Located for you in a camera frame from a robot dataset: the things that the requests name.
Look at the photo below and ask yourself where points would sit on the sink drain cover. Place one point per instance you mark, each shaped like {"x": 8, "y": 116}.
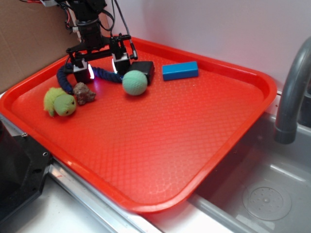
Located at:
{"x": 266, "y": 201}

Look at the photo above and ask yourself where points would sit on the green dimpled ball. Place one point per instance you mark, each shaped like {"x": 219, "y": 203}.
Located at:
{"x": 134, "y": 83}

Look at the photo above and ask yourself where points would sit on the gripper finger with light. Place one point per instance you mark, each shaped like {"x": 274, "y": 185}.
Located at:
{"x": 121, "y": 59}
{"x": 82, "y": 70}

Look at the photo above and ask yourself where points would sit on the brown rock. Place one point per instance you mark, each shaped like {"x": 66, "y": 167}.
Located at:
{"x": 83, "y": 93}

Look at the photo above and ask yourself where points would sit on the green plush toy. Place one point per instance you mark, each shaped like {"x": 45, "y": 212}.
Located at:
{"x": 57, "y": 101}

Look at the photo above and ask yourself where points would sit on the blue rectangular block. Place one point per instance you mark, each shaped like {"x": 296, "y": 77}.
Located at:
{"x": 180, "y": 71}

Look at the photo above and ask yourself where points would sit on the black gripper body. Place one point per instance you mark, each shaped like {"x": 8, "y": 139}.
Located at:
{"x": 92, "y": 40}

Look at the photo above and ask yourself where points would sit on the grey faucet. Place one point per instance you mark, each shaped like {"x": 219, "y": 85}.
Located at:
{"x": 295, "y": 103}

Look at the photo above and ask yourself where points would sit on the grey sink basin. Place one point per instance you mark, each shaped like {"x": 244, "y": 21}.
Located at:
{"x": 255, "y": 158}

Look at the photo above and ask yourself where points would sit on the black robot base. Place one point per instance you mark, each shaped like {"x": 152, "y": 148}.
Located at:
{"x": 24, "y": 164}

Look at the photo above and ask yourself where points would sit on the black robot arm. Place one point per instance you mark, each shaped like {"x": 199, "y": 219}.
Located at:
{"x": 85, "y": 10}

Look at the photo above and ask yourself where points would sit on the red plastic tray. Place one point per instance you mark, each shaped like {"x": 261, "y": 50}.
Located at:
{"x": 147, "y": 153}

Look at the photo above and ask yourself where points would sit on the black rectangular block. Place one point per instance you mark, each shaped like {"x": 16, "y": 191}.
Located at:
{"x": 146, "y": 67}

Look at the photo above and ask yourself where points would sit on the brown cardboard panel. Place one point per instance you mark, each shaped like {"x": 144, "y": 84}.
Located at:
{"x": 32, "y": 37}

